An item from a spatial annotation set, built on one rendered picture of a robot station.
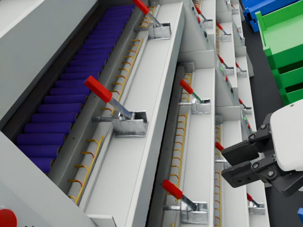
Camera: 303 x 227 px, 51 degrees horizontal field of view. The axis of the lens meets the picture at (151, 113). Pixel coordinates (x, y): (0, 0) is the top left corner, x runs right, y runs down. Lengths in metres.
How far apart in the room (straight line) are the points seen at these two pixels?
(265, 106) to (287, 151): 1.11
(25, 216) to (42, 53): 0.14
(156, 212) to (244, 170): 0.16
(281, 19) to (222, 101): 0.53
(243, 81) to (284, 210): 0.59
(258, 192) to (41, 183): 0.84
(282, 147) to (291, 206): 0.74
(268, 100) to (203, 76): 0.73
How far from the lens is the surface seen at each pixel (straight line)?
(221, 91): 0.90
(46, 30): 0.31
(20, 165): 0.23
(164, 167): 0.56
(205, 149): 0.62
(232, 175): 0.41
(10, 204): 0.21
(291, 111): 0.42
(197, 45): 0.83
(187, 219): 0.52
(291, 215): 1.11
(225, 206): 0.76
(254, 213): 0.96
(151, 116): 0.42
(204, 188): 0.56
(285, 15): 1.35
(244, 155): 0.44
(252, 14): 2.07
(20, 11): 0.30
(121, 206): 0.33
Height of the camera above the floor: 0.91
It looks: 29 degrees down
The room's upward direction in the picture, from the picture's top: 34 degrees counter-clockwise
